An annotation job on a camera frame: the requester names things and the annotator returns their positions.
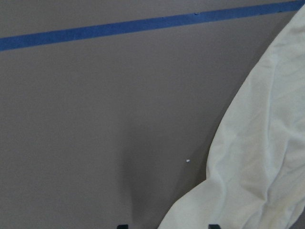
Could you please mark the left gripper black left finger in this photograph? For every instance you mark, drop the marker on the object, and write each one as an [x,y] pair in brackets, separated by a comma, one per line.
[123,226]

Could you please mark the beige long sleeve shirt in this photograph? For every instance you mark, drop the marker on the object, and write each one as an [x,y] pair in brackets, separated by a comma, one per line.
[255,172]

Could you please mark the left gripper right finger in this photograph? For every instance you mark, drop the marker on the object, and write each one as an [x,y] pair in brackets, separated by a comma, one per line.
[213,226]

